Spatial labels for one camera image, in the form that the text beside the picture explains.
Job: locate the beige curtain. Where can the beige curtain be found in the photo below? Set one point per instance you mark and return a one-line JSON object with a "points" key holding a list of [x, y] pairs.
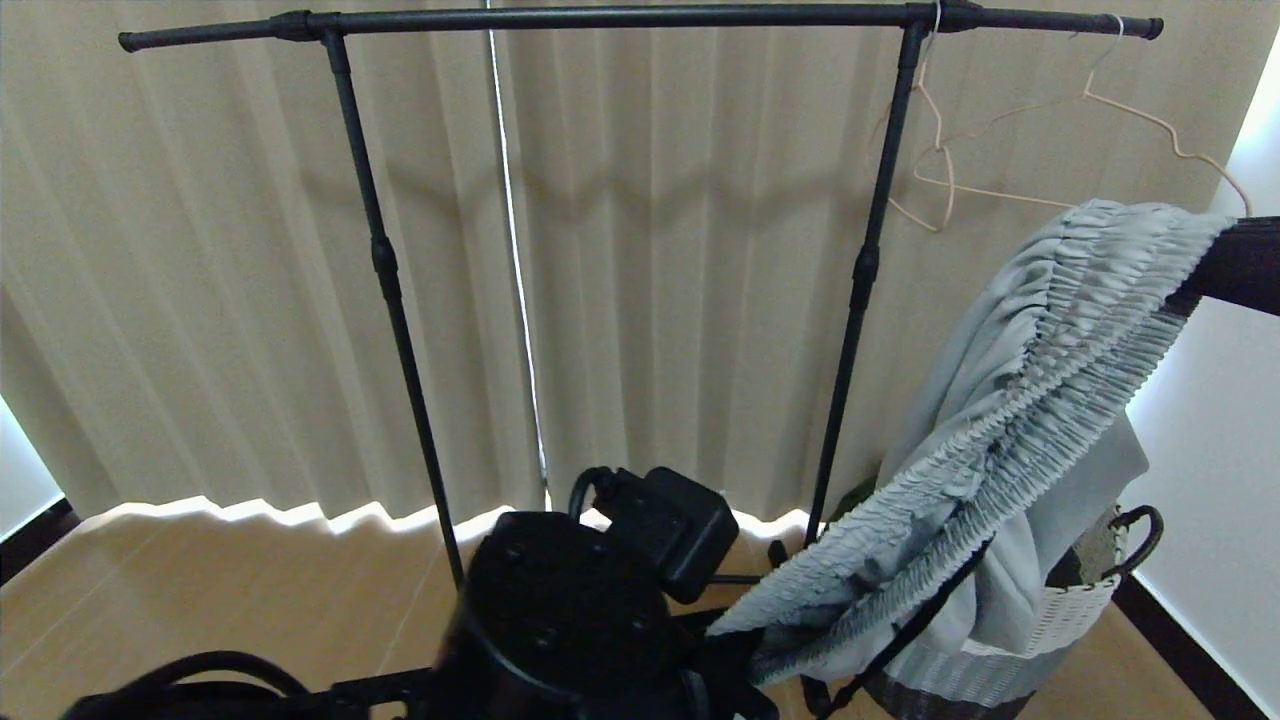
{"points": [[650, 300]]}

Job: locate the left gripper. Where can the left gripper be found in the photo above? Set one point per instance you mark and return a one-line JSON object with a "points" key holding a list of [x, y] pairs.
{"points": [[725, 670]]}

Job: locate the white laundry basket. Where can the white laundry basket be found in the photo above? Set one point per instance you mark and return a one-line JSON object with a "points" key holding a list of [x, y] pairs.
{"points": [[1080, 610]]}

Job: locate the black clothes rack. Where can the black clothes rack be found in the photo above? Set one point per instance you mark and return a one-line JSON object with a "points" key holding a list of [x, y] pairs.
{"points": [[600, 17]]}

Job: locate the pale grey shorts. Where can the pale grey shorts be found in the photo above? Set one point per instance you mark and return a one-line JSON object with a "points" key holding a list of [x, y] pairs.
{"points": [[1000, 350]]}

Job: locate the pink clothes hanger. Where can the pink clothes hanger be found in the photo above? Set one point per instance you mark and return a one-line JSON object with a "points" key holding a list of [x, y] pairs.
{"points": [[950, 195], [1000, 194]]}

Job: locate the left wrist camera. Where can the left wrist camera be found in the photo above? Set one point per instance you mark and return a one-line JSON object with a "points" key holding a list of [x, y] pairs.
{"points": [[680, 530]]}

